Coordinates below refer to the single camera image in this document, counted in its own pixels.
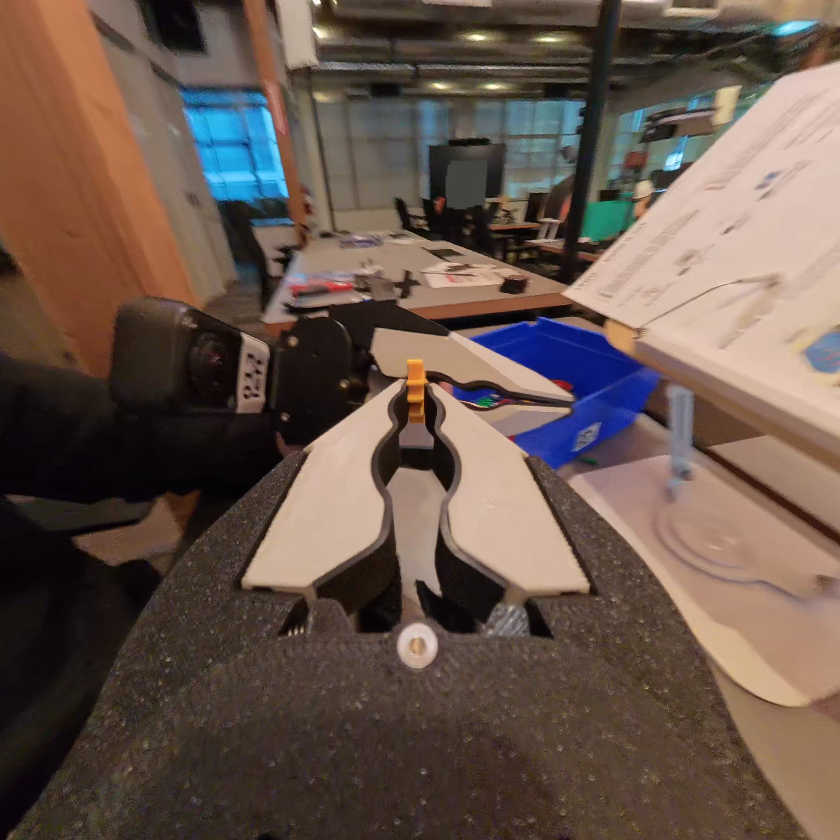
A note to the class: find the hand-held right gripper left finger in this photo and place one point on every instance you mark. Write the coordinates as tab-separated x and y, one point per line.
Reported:
314	525

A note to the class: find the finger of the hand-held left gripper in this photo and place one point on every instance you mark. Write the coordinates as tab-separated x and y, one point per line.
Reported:
524	417
445	355

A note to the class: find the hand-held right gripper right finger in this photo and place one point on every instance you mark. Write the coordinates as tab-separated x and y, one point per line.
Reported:
518	525

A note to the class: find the yellow fan toy connector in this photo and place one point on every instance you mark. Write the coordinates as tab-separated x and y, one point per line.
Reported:
415	388

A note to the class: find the blue parts bin with tag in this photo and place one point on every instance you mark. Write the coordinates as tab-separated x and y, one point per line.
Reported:
590	368

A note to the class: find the person's left forearm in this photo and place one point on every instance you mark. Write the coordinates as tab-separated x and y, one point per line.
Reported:
131	447

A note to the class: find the neighbouring grey table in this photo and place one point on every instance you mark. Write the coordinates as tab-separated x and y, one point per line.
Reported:
407	305

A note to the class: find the papers on neighbouring table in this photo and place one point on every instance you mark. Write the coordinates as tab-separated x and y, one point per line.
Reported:
458	277

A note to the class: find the black power adapter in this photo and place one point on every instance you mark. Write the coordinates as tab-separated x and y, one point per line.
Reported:
383	288

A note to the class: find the small black box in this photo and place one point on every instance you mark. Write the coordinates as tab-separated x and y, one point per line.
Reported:
513	285

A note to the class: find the black mat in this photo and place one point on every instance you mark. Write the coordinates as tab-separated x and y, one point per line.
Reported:
443	252

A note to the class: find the blue printed box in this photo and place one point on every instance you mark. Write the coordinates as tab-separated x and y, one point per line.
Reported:
360	242

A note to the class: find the black office chair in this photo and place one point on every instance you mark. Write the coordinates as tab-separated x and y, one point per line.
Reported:
253	249

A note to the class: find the white stand base board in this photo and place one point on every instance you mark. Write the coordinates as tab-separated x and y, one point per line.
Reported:
655	591

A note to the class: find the green tote bag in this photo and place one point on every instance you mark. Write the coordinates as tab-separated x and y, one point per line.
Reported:
607	221

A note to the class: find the wooden column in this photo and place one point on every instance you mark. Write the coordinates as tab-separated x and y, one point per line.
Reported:
65	165

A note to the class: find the black pole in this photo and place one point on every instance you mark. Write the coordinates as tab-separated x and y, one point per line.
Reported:
590	132

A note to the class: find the instruction sheet board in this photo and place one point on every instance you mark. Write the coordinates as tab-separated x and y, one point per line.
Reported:
734	229

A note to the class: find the black wall monitor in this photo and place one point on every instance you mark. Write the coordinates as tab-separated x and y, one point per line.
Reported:
435	171

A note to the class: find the red wall sign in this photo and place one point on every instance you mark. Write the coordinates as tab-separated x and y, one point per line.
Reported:
278	112

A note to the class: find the black wall speaker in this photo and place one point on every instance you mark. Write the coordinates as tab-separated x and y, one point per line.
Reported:
173	24

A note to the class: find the white wall sign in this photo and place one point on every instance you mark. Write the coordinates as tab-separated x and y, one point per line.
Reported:
294	34

